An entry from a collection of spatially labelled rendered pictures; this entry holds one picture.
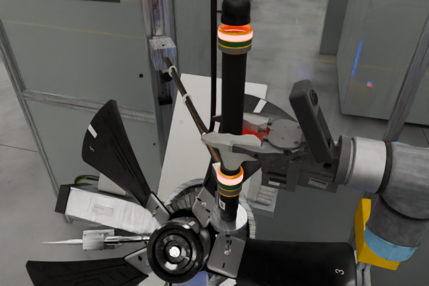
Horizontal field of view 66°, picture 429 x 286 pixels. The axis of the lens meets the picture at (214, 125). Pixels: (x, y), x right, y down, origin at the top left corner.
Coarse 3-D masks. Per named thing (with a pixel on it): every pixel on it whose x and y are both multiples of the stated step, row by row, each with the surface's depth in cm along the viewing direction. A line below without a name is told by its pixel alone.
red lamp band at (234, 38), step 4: (252, 32) 42; (220, 36) 41; (224, 36) 40; (228, 36) 40; (232, 36) 40; (236, 36) 40; (240, 36) 40; (244, 36) 40; (248, 36) 41; (228, 40) 40; (232, 40) 40; (236, 40) 40; (240, 40) 40
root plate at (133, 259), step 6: (138, 252) 69; (144, 252) 70; (126, 258) 70; (132, 258) 70; (138, 258) 71; (144, 258) 71; (132, 264) 72; (138, 264) 72; (144, 264) 72; (144, 270) 74; (150, 270) 74
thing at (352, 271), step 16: (256, 240) 71; (272, 240) 71; (256, 256) 68; (272, 256) 68; (288, 256) 68; (304, 256) 68; (320, 256) 68; (336, 256) 68; (352, 256) 68; (240, 272) 65; (256, 272) 65; (272, 272) 65; (288, 272) 65; (304, 272) 66; (320, 272) 66; (352, 272) 66
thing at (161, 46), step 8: (152, 40) 106; (160, 40) 106; (168, 40) 106; (152, 48) 102; (160, 48) 100; (168, 48) 100; (152, 56) 106; (160, 56) 101; (168, 56) 102; (176, 56) 103; (160, 64) 103; (176, 64) 104
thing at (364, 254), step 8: (360, 200) 97; (368, 200) 95; (360, 208) 95; (368, 208) 93; (360, 216) 93; (368, 216) 91; (360, 224) 92; (360, 232) 90; (360, 240) 89; (360, 248) 87; (368, 248) 85; (360, 256) 88; (368, 256) 87; (376, 256) 86; (376, 264) 88; (384, 264) 87; (392, 264) 86
